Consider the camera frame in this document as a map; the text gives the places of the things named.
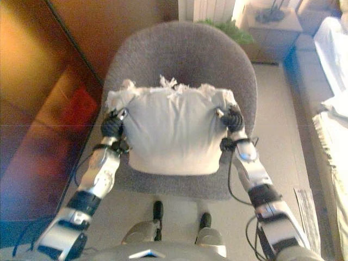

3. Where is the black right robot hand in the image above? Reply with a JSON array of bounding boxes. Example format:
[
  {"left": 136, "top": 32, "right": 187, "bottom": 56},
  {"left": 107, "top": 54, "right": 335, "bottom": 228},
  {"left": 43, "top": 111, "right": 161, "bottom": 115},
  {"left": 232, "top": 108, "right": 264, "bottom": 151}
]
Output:
[{"left": 214, "top": 105, "right": 244, "bottom": 134}]

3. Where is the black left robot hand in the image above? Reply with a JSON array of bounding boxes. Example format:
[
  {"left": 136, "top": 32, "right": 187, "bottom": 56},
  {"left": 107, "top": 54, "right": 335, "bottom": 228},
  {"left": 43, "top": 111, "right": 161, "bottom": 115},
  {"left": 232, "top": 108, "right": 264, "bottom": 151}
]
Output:
[{"left": 101, "top": 107, "right": 129, "bottom": 138}]

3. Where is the white fringed cushion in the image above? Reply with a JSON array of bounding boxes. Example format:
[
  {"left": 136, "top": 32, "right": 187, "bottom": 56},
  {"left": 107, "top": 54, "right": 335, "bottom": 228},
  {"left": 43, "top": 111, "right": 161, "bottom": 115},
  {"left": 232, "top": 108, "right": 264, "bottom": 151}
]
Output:
[{"left": 104, "top": 74, "right": 237, "bottom": 175}]

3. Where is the glossy brown wardrobe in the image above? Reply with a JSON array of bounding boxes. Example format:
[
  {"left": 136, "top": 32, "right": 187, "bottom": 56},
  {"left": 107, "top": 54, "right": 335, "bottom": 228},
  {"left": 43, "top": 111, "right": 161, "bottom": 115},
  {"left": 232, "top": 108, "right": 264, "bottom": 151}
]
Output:
[{"left": 0, "top": 0, "right": 179, "bottom": 245}]

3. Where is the light wooden nightstand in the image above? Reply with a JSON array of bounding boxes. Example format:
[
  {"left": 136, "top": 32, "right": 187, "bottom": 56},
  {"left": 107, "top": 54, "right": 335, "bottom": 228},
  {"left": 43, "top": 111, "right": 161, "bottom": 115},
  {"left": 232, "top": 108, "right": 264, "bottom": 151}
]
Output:
[{"left": 239, "top": 4, "right": 304, "bottom": 65}]

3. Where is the green leafy plant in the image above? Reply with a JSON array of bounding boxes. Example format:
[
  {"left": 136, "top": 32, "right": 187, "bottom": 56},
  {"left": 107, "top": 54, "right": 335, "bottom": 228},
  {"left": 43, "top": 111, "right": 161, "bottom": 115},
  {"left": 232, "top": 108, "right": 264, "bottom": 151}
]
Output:
[{"left": 196, "top": 18, "right": 254, "bottom": 46}]

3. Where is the white folded blanket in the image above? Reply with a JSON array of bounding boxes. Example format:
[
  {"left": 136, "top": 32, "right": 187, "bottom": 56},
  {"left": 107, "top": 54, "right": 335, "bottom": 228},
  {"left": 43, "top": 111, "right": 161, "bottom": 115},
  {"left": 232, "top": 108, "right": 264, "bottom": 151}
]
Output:
[{"left": 320, "top": 92, "right": 348, "bottom": 120}]

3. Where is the white fringed throw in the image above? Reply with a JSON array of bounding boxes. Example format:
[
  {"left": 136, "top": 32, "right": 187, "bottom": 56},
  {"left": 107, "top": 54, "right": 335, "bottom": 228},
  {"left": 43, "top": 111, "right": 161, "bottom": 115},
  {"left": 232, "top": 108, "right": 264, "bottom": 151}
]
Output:
[{"left": 312, "top": 111, "right": 348, "bottom": 191}]

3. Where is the silver left robot leg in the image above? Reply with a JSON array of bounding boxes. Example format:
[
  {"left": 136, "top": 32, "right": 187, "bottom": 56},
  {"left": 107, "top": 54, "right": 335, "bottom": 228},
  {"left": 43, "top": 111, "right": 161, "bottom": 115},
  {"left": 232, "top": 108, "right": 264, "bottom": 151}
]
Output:
[{"left": 122, "top": 200, "right": 165, "bottom": 244}]

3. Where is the silver robot leg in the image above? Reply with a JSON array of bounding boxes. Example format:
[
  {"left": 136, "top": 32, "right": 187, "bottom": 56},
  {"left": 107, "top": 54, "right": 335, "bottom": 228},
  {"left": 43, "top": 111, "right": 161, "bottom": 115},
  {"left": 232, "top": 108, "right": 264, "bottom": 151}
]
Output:
[
  {"left": 195, "top": 212, "right": 227, "bottom": 258},
  {"left": 122, "top": 200, "right": 165, "bottom": 244}
]

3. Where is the black table lamp white shade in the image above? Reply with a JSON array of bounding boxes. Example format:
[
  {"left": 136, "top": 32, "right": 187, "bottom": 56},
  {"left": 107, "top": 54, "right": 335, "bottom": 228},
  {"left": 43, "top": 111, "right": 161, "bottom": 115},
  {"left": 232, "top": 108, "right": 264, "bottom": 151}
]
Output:
[{"left": 254, "top": 0, "right": 285, "bottom": 23}]

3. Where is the white ribbed radiator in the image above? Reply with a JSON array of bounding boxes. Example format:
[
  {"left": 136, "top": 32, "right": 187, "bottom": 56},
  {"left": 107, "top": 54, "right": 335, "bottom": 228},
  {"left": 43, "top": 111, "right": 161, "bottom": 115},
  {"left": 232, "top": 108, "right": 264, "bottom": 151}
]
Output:
[{"left": 186, "top": 0, "right": 236, "bottom": 22}]

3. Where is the white sheeted mattress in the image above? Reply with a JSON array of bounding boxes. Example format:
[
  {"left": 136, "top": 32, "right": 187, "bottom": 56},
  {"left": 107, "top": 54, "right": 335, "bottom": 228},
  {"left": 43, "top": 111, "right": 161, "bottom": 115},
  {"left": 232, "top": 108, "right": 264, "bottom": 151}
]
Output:
[{"left": 313, "top": 16, "right": 348, "bottom": 96}]

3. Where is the silver right robot leg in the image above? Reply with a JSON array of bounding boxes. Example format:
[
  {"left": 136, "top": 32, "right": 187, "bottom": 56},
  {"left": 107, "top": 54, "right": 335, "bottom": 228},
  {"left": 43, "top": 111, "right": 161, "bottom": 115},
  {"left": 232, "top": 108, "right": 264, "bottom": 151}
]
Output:
[{"left": 195, "top": 212, "right": 227, "bottom": 258}]

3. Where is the grey striped floor mat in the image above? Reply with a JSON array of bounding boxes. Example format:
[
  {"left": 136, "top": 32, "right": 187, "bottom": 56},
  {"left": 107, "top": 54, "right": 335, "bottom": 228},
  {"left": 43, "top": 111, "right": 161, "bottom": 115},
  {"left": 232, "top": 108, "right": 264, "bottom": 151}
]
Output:
[{"left": 293, "top": 187, "right": 321, "bottom": 255}]

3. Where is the grey robot torso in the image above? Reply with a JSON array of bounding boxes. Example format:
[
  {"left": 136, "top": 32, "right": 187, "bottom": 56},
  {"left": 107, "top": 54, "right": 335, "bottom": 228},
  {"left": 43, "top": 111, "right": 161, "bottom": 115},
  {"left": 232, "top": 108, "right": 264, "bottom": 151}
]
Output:
[{"left": 81, "top": 243, "right": 226, "bottom": 261}]

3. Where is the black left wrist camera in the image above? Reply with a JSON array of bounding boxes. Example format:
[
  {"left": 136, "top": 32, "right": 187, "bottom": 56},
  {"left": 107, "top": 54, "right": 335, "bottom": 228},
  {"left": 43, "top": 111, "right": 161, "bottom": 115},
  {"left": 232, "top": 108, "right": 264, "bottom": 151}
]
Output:
[{"left": 111, "top": 139, "right": 131, "bottom": 153}]

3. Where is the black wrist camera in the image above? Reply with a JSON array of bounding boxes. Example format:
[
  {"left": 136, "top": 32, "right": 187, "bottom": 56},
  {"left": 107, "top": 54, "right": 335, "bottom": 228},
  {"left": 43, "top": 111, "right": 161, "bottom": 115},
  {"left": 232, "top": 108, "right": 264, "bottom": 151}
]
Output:
[
  {"left": 111, "top": 139, "right": 131, "bottom": 153},
  {"left": 220, "top": 137, "right": 235, "bottom": 152}
]

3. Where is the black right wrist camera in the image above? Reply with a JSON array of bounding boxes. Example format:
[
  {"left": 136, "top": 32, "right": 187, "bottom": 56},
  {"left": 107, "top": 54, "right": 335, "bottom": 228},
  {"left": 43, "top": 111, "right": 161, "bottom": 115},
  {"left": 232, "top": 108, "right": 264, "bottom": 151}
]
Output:
[{"left": 220, "top": 137, "right": 235, "bottom": 152}]

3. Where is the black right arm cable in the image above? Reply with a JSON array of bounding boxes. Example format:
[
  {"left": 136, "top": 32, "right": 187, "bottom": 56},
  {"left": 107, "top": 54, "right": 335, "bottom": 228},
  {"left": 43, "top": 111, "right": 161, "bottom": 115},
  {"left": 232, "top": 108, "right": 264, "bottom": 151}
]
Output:
[{"left": 227, "top": 137, "right": 270, "bottom": 261}]

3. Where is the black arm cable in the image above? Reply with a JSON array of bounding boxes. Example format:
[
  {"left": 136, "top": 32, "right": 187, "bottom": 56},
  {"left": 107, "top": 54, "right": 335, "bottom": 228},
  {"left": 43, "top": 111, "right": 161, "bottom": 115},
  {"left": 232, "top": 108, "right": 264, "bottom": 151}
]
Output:
[
  {"left": 73, "top": 146, "right": 105, "bottom": 189},
  {"left": 227, "top": 137, "right": 270, "bottom": 261}
]

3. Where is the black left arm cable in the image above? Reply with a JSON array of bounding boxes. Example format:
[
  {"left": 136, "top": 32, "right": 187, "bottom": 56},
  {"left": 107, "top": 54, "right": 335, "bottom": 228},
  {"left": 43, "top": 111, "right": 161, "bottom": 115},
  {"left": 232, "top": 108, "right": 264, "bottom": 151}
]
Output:
[{"left": 73, "top": 146, "right": 105, "bottom": 189}]

